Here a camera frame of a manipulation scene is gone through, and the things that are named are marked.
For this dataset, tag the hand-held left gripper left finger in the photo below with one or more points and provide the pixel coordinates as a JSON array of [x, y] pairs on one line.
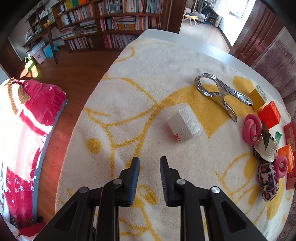
[[135, 176]]

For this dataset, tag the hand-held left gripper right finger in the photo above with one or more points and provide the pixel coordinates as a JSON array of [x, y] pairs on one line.
[[164, 178]]

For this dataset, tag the dark green tube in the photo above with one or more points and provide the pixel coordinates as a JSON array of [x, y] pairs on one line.
[[266, 136]]

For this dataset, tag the yellow box with white label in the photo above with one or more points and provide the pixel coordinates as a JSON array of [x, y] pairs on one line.
[[257, 99]]

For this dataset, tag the large orange embossed cube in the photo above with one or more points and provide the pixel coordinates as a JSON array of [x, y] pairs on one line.
[[269, 114]]

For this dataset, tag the red tin container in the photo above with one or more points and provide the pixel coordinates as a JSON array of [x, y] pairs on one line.
[[291, 132]]

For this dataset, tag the white and yellow printed blanket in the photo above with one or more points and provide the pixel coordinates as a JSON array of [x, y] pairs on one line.
[[138, 81]]

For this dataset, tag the pink knotted foam tie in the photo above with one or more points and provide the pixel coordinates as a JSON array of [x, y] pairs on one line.
[[246, 129]]

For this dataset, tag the large metal clip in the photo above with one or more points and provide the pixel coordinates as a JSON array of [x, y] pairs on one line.
[[227, 91]]

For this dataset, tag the light green tube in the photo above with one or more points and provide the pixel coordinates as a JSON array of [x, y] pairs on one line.
[[278, 139]]

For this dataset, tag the red floral bedspread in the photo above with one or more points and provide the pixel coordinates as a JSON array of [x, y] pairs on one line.
[[34, 104]]

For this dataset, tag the small orange embossed cube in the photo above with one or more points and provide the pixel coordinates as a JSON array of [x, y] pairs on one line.
[[286, 155]]

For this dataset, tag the blue storage box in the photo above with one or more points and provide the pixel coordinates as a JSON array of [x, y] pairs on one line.
[[49, 51]]

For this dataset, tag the white storage box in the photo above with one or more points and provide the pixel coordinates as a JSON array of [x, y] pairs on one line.
[[39, 56]]

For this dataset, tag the wooden bookshelf with books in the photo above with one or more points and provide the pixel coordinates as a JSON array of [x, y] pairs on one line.
[[115, 23]]

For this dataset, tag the green bag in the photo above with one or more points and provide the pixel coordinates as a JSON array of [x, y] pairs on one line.
[[29, 63]]

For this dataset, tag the pale wooden stool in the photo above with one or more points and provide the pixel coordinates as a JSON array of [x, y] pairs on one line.
[[190, 17]]

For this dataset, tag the patterned purple and white curtain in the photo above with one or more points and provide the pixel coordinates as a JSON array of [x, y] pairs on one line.
[[277, 58]]

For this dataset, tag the grey sofa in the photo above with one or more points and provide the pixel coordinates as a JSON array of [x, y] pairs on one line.
[[207, 15]]

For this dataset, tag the wooden desk with shelves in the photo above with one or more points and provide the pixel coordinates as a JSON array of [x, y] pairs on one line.
[[49, 30]]

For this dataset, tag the dark wooden door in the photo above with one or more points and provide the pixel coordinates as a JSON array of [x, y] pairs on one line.
[[254, 30]]

